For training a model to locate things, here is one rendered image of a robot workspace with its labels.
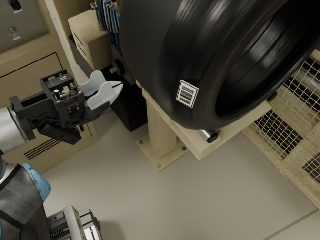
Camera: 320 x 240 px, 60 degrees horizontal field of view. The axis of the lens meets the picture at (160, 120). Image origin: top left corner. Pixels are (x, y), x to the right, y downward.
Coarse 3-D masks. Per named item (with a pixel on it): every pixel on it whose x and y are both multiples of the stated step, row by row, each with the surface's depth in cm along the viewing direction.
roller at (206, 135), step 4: (200, 132) 90; (204, 132) 89; (208, 132) 88; (212, 132) 88; (216, 132) 88; (204, 136) 89; (208, 136) 88; (212, 136) 87; (216, 136) 89; (208, 140) 88; (212, 140) 89
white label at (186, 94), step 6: (180, 84) 56; (186, 84) 55; (180, 90) 57; (186, 90) 56; (192, 90) 55; (180, 96) 58; (186, 96) 57; (192, 96) 56; (186, 102) 59; (192, 102) 58
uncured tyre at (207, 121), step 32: (128, 0) 59; (160, 0) 53; (192, 0) 48; (224, 0) 46; (256, 0) 46; (288, 0) 89; (128, 32) 63; (160, 32) 54; (192, 32) 50; (224, 32) 48; (256, 32) 51; (288, 32) 92; (128, 64) 72; (160, 64) 57; (192, 64) 52; (224, 64) 53; (256, 64) 98; (288, 64) 91; (160, 96) 64; (224, 96) 97; (256, 96) 88; (192, 128) 76
